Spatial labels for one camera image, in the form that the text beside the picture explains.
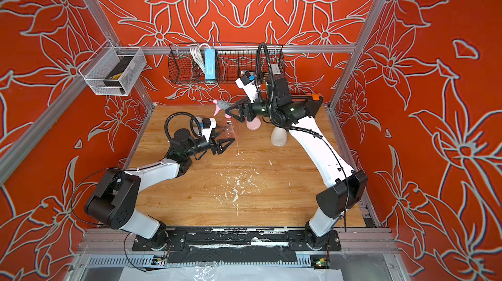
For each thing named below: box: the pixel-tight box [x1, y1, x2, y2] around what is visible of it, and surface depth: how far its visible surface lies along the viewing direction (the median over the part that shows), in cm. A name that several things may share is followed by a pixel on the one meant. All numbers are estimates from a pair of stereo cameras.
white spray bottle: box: [270, 126, 288, 148], surface depth 100 cm
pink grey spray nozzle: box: [213, 99, 236, 119], surface depth 70 cm
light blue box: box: [204, 48, 217, 80], surface depth 92 cm
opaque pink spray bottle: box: [246, 115, 262, 131], surface depth 107 cm
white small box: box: [270, 63, 282, 76], surface depth 94 cm
